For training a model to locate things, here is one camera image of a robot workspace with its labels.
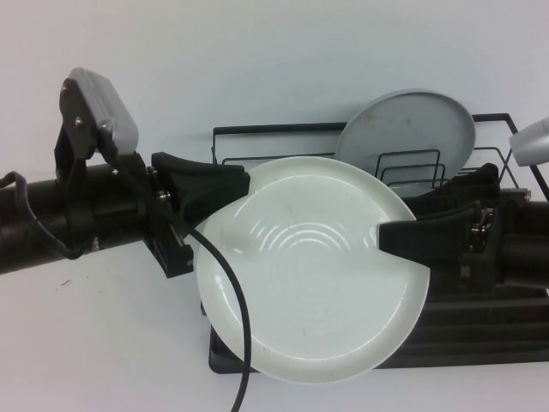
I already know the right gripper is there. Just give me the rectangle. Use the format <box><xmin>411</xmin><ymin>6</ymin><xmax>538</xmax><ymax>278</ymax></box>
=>
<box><xmin>376</xmin><ymin>187</ymin><xmax>532</xmax><ymax>298</ymax></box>

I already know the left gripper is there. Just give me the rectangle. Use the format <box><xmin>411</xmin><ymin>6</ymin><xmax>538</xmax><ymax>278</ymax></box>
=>
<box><xmin>92</xmin><ymin>151</ymin><xmax>252</xmax><ymax>281</ymax></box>

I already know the white round plate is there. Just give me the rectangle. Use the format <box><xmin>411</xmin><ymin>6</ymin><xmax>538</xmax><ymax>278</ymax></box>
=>
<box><xmin>195</xmin><ymin>156</ymin><xmax>431</xmax><ymax>373</ymax></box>

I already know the grey round plate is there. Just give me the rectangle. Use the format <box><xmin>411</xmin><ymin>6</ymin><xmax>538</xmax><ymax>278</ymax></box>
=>
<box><xmin>336</xmin><ymin>88</ymin><xmax>476</xmax><ymax>201</ymax></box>

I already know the black wire dish rack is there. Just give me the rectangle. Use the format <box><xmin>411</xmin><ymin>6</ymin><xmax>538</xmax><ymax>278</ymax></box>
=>
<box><xmin>199</xmin><ymin>112</ymin><xmax>549</xmax><ymax>357</ymax></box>

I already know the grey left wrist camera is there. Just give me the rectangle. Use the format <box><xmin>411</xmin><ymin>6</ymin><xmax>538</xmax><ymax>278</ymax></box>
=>
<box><xmin>68</xmin><ymin>66</ymin><xmax>141</xmax><ymax>158</ymax></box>

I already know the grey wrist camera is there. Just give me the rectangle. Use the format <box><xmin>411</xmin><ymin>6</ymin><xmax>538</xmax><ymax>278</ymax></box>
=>
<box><xmin>508</xmin><ymin>119</ymin><xmax>549</xmax><ymax>167</ymax></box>
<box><xmin>68</xmin><ymin>66</ymin><xmax>141</xmax><ymax>158</ymax></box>

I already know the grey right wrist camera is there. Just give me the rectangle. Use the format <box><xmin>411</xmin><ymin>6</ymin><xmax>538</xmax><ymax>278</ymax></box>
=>
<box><xmin>508</xmin><ymin>119</ymin><xmax>549</xmax><ymax>167</ymax></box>

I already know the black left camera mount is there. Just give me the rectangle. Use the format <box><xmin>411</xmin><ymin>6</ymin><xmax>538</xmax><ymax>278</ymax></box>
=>
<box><xmin>53</xmin><ymin>76</ymin><xmax>94</xmax><ymax>207</ymax></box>

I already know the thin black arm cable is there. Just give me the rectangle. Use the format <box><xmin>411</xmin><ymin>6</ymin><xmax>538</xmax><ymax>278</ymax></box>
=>
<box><xmin>0</xmin><ymin>170</ymin><xmax>89</xmax><ymax>262</ymax></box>

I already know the thick black camera cable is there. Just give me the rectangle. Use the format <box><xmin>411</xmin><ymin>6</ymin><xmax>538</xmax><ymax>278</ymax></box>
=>
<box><xmin>100</xmin><ymin>122</ymin><xmax>254</xmax><ymax>412</ymax></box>

